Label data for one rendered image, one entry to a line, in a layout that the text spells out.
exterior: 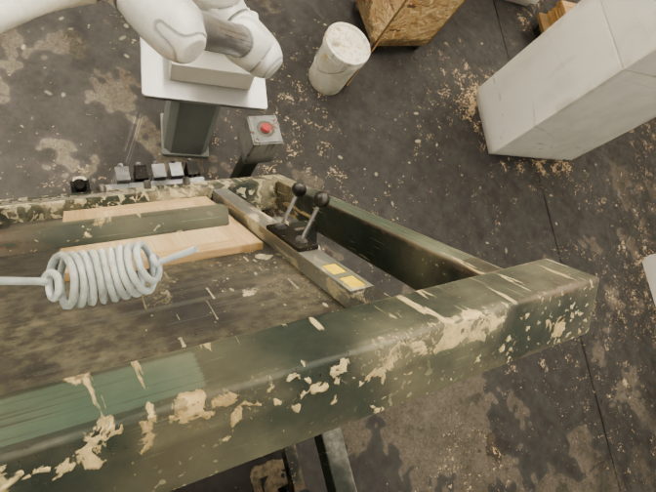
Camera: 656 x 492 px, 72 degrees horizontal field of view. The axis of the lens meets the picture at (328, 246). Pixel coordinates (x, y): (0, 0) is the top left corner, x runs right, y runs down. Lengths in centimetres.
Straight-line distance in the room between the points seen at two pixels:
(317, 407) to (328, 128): 265
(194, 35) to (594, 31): 258
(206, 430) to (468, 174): 321
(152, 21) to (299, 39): 221
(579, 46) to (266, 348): 307
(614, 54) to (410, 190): 138
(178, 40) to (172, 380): 90
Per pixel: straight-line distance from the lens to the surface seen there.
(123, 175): 179
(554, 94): 341
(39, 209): 162
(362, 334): 55
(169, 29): 124
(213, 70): 197
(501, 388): 328
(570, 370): 375
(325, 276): 88
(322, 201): 100
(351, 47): 303
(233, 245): 111
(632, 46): 318
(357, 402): 56
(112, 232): 47
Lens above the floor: 240
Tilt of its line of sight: 62 degrees down
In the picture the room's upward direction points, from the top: 55 degrees clockwise
